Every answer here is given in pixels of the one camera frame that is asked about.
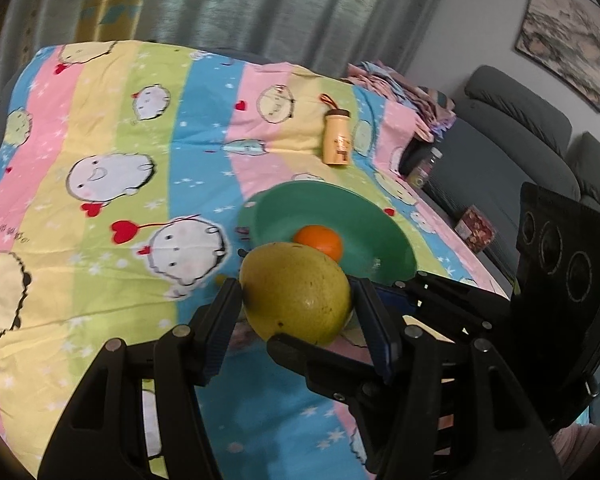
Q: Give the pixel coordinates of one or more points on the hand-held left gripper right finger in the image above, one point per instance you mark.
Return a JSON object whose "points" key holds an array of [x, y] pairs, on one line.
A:
{"points": [[377, 330]]}

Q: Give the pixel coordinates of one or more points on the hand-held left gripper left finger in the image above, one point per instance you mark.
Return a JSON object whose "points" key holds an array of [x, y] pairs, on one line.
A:
{"points": [[219, 330]]}

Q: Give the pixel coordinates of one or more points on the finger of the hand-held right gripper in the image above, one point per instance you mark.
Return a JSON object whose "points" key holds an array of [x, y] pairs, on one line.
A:
{"points": [[455, 295], [310, 360]]}

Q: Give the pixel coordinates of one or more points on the yellow-green pear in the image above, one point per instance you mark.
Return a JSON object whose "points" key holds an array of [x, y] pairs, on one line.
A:
{"points": [[295, 295]]}

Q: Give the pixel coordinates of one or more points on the green plastic basin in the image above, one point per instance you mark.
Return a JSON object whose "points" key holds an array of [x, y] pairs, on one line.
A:
{"points": [[370, 230]]}

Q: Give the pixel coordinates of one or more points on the orange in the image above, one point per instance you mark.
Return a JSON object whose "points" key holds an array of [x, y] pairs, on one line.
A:
{"points": [[320, 242]]}

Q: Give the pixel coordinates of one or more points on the red patterned gift box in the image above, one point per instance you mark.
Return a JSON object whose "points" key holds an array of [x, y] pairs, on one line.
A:
{"points": [[475, 227]]}

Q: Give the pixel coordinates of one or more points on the striped cartoon printed blanket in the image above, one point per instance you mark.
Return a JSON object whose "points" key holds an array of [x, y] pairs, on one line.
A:
{"points": [[80, 310]]}

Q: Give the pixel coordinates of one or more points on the grey sofa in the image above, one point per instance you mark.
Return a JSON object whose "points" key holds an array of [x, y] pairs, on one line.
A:
{"points": [[520, 110]]}

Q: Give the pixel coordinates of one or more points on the pile of folded clothes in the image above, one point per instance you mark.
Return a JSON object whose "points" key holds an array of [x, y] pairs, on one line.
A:
{"points": [[405, 100]]}

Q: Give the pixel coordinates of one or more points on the framed landscape painting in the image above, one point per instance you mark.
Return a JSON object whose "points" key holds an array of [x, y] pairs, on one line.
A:
{"points": [[565, 40]]}

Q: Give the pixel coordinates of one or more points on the grey curtain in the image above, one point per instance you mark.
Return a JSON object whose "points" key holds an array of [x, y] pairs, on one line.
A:
{"points": [[255, 5]]}

